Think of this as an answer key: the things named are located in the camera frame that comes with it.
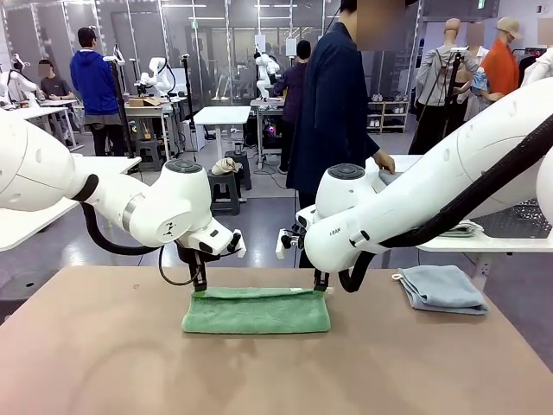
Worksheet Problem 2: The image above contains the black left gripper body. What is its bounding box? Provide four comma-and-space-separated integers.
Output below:
177, 243, 207, 268

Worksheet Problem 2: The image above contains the green terry towel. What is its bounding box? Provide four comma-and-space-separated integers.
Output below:
180, 284, 336, 335

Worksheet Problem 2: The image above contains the blue-grey terry towel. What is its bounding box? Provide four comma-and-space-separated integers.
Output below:
391, 265, 490, 316

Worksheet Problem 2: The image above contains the grey towel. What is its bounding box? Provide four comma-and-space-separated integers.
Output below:
378, 168, 410, 188

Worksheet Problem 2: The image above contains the person's right forearm navy sleeve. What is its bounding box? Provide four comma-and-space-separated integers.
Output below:
345, 112, 382, 163

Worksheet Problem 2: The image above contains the black mesh basket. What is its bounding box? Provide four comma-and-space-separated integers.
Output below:
482, 202, 553, 239

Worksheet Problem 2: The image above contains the person's right hand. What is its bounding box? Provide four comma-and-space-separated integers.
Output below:
372, 150, 397, 176

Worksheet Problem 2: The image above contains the dark grey plastic stool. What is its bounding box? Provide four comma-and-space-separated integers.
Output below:
224, 150, 252, 191
135, 137, 166, 173
207, 169, 242, 217

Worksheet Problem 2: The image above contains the beige cloth bundle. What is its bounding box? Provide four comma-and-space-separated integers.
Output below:
211, 157, 244, 176

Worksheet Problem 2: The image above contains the white lab desk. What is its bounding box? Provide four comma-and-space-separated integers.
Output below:
192, 105, 252, 205
12, 99, 83, 150
124, 98, 182, 168

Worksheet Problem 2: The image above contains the pale folded towel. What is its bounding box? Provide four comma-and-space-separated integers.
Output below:
439, 219, 485, 239

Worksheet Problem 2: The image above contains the brown cardboard box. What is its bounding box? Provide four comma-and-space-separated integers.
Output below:
129, 97, 168, 109

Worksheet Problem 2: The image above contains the black tripod pole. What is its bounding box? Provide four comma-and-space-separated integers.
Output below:
444, 46, 471, 126
102, 45, 136, 160
181, 54, 198, 152

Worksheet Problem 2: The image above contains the person in dark navy clothes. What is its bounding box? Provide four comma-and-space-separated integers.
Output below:
285, 0, 410, 269

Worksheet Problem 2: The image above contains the wooden shoe shelf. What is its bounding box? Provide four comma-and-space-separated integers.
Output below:
370, 99, 410, 134

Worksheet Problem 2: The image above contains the person in dark purple jacket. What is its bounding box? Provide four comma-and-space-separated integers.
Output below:
272, 39, 313, 175

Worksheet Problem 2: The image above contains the person in blue hoodie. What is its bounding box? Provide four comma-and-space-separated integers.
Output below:
69, 26, 130, 157

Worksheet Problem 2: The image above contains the seated person in dark shirt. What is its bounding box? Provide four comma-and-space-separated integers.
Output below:
37, 60, 79, 147

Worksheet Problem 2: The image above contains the mannequin in grey top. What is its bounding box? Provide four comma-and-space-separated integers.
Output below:
408, 17, 481, 156

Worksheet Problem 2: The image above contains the person in white shirt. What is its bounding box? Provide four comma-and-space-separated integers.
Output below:
464, 21, 493, 125

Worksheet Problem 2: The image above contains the mannequin in orange top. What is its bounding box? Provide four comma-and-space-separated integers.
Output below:
480, 16, 522, 97

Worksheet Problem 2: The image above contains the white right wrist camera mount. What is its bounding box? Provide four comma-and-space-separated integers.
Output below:
276, 227, 306, 260

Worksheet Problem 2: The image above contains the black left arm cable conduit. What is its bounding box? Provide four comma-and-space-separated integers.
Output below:
79, 172, 178, 257

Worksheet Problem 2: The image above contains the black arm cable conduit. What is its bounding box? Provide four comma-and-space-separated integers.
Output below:
338, 112, 553, 294
79, 172, 178, 257

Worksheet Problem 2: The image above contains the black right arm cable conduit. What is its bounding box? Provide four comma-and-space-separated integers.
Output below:
338, 112, 553, 294

